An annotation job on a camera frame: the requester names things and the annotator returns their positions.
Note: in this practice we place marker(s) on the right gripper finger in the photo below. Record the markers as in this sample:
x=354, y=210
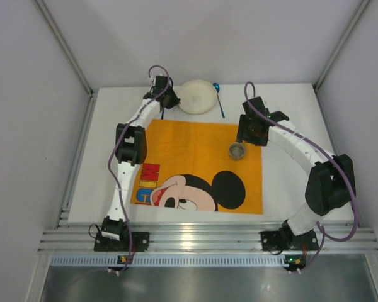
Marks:
x=259, y=140
x=241, y=135

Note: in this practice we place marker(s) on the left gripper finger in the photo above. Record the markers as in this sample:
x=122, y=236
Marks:
x=164, y=104
x=174, y=100

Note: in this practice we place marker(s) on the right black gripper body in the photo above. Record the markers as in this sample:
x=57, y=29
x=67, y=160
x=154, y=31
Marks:
x=244, y=133

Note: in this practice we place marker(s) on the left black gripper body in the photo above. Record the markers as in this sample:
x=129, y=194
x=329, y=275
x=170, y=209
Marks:
x=169, y=100

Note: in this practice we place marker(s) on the small speckled stone cup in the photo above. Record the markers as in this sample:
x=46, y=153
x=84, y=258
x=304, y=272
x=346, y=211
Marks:
x=237, y=151

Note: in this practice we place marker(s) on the cream round plate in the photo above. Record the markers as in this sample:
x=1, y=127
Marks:
x=197, y=96

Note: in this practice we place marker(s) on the blue metallic spoon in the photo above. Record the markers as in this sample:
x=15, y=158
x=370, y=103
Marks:
x=217, y=88

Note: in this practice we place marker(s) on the orange Mickey Mouse cloth placemat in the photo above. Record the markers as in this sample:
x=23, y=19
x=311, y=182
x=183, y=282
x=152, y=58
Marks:
x=188, y=167

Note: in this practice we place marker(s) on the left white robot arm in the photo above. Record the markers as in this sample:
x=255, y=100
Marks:
x=130, y=152

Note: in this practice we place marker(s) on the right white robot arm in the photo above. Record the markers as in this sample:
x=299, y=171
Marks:
x=331, y=180

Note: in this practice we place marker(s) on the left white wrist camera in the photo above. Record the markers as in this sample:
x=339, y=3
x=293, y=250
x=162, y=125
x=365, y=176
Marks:
x=152, y=78

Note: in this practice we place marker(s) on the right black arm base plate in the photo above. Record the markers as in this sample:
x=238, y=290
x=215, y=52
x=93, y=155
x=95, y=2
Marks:
x=275, y=241

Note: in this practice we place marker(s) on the left aluminium frame post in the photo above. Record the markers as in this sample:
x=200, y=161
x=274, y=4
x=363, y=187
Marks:
x=49, y=20

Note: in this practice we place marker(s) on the aluminium frame post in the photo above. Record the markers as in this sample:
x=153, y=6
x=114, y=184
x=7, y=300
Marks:
x=49, y=20
x=351, y=26

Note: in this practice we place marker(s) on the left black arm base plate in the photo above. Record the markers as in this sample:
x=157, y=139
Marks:
x=140, y=243

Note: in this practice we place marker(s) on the right aluminium frame post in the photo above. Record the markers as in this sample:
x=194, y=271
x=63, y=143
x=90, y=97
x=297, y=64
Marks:
x=351, y=26

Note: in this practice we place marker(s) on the aluminium mounting rail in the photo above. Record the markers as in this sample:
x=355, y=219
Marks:
x=197, y=238

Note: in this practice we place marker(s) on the slotted grey cable duct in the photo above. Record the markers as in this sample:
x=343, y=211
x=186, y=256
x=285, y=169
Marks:
x=171, y=260

